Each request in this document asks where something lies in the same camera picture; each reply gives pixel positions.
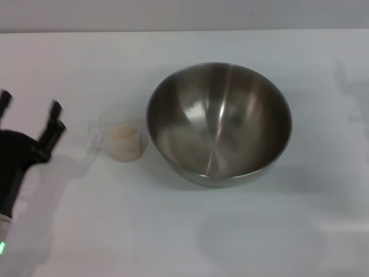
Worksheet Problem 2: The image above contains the clear plastic measuring cup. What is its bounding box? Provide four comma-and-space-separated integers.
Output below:
88, 103, 149, 163

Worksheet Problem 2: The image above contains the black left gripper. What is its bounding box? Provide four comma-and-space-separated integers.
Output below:
0, 90, 68, 219

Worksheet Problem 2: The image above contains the stainless steel mixing bowl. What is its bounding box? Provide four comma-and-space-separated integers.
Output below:
145, 62, 293, 189

